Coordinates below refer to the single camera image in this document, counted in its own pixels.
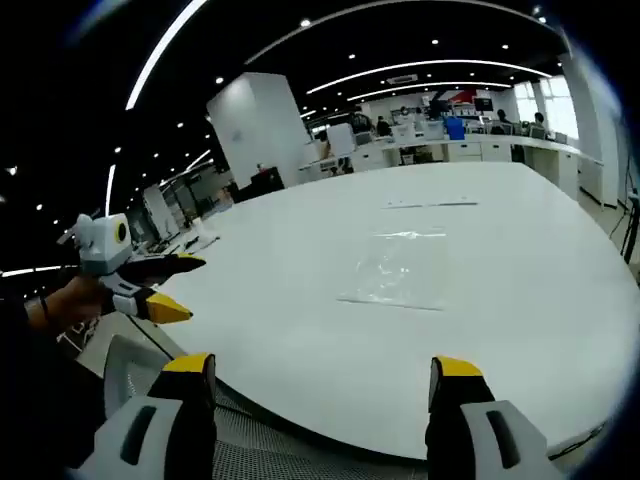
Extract narrow white pillar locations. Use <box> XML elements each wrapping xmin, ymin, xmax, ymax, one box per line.
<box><xmin>559</xmin><ymin>48</ymin><xmax>621</xmax><ymax>207</ymax></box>

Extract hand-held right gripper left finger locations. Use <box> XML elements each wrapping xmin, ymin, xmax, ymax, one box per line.
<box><xmin>64</xmin><ymin>352</ymin><xmax>219</xmax><ymax>480</ymax></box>

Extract thin flat grey strip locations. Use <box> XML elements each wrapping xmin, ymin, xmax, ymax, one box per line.
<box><xmin>382</xmin><ymin>198</ymin><xmax>480</xmax><ymax>211</ymax></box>

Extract transparent resealable bag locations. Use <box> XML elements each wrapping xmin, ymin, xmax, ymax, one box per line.
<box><xmin>335</xmin><ymin>227</ymin><xmax>449</xmax><ymax>312</ymax></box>

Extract wide white pillar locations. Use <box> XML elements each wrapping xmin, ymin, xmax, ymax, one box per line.
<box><xmin>206</xmin><ymin>72</ymin><xmax>314</xmax><ymax>192</ymax></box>

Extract red blue wall graphic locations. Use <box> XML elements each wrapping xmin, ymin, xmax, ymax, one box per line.
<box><xmin>433</xmin><ymin>88</ymin><xmax>477</xmax><ymax>107</ymax></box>

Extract black tripod stand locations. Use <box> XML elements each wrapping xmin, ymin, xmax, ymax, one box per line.
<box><xmin>618</xmin><ymin>154</ymin><xmax>640</xmax><ymax>262</ymax></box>

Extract person's dark clothing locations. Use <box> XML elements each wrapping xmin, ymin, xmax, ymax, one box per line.
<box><xmin>0</xmin><ymin>299</ymin><xmax>109</xmax><ymax>471</ymax></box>

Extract blue box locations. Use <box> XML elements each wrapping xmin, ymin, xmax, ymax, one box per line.
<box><xmin>443</xmin><ymin>115</ymin><xmax>468</xmax><ymax>142</ymax></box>

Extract short curved ceiling light strip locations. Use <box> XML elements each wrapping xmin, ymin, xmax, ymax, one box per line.
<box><xmin>346</xmin><ymin>80</ymin><xmax>515</xmax><ymax>102</ymax></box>

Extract long curved ceiling light strip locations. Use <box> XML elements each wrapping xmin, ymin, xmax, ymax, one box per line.
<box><xmin>305</xmin><ymin>59</ymin><xmax>552</xmax><ymax>96</ymax></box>

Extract black cable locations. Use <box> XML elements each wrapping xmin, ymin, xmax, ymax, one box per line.
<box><xmin>546</xmin><ymin>423</ymin><xmax>609</xmax><ymax>460</ymax></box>

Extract group of round ceiling spotlights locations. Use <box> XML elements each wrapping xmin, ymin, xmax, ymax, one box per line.
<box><xmin>4</xmin><ymin>14</ymin><xmax>549</xmax><ymax>211</ymax></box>

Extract bright thick ceiling light strip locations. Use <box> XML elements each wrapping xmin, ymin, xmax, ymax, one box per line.
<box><xmin>124</xmin><ymin>0</ymin><xmax>210</xmax><ymax>112</ymax></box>

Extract white board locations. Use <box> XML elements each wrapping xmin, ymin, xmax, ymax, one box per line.
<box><xmin>327</xmin><ymin>123</ymin><xmax>358</xmax><ymax>152</ymax></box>

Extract long white counter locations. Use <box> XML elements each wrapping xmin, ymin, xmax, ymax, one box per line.
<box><xmin>298</xmin><ymin>130</ymin><xmax>582</xmax><ymax>202</ymax></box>

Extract white mesh office chair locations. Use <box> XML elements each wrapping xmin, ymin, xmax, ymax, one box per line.
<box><xmin>102</xmin><ymin>332</ymin><xmax>431</xmax><ymax>480</ymax></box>

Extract person's left hand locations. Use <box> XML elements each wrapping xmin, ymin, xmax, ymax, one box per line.
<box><xmin>52</xmin><ymin>273</ymin><xmax>115</xmax><ymax>327</ymax></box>

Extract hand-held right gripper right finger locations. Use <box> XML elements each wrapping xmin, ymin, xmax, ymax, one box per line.
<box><xmin>424</xmin><ymin>354</ymin><xmax>566</xmax><ymax>480</ymax></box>

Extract bright window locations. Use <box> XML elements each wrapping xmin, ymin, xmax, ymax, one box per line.
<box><xmin>514</xmin><ymin>74</ymin><xmax>574</xmax><ymax>146</ymax></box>

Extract white storage bins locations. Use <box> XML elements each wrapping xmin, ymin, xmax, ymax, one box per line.
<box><xmin>389</xmin><ymin>118</ymin><xmax>446</xmax><ymax>145</ymax></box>

